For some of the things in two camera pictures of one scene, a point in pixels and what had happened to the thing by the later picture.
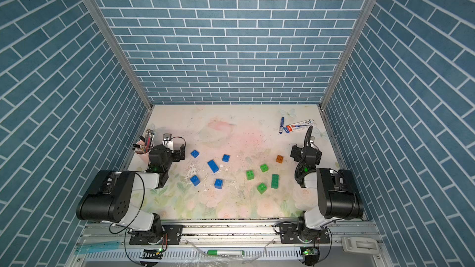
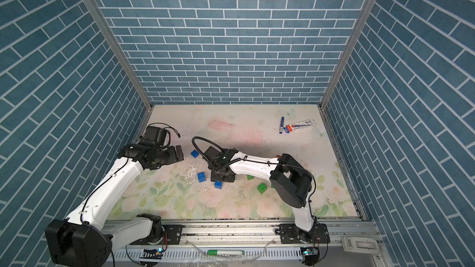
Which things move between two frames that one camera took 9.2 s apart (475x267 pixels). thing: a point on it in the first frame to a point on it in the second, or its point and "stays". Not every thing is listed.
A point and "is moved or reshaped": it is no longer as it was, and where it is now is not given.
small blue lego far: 195,153 stays
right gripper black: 297,151 to 214,176
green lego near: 261,188 stays
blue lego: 218,183 stays
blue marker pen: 281,125 stays
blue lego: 195,180 is moved or reshaped
